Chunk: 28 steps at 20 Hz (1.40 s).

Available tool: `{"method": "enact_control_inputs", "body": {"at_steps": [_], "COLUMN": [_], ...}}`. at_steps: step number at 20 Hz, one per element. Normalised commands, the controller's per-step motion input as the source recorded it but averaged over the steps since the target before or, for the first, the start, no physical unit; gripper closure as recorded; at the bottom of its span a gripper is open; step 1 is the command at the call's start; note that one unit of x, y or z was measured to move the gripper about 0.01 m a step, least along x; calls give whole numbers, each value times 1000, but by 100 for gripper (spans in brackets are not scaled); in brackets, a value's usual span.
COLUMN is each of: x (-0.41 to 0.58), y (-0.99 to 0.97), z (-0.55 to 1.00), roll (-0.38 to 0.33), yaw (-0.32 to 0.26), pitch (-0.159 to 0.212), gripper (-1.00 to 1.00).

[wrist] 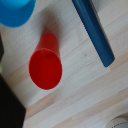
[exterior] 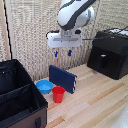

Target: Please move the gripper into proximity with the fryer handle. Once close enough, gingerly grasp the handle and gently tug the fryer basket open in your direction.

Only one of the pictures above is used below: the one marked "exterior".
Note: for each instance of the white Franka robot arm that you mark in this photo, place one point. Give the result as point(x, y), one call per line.
point(74, 12)

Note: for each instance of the dark blue flat board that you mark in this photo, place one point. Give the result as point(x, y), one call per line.
point(63, 78)

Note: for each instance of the black fabric storage box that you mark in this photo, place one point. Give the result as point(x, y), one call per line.
point(19, 96)

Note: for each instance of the red plastic cup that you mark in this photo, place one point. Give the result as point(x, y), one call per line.
point(58, 94)

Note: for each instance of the blue plastic bowl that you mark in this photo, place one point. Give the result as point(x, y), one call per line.
point(44, 86)

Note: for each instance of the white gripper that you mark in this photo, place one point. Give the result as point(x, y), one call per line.
point(64, 40)

